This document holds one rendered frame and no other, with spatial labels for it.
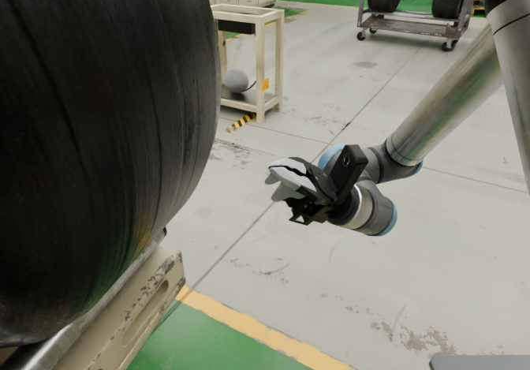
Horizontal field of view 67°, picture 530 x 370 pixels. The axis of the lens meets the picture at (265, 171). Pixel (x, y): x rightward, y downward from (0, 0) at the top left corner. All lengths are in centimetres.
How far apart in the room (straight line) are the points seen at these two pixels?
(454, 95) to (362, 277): 125
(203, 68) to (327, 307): 144
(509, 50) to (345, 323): 136
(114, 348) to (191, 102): 36
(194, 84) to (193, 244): 167
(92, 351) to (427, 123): 67
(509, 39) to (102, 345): 59
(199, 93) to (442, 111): 51
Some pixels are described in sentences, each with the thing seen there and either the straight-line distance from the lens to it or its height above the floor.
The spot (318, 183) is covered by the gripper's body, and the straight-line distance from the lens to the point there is 68.
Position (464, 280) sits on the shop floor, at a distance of 202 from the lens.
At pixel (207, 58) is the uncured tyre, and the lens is 41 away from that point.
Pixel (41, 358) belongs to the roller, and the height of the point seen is 91.
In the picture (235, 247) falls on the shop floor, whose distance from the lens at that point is 198.
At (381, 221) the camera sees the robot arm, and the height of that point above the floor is 82.
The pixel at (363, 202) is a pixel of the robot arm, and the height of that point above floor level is 89.
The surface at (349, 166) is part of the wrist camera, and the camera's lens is 68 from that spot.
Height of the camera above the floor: 132
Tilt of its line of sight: 31 degrees down
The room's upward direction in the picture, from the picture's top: straight up
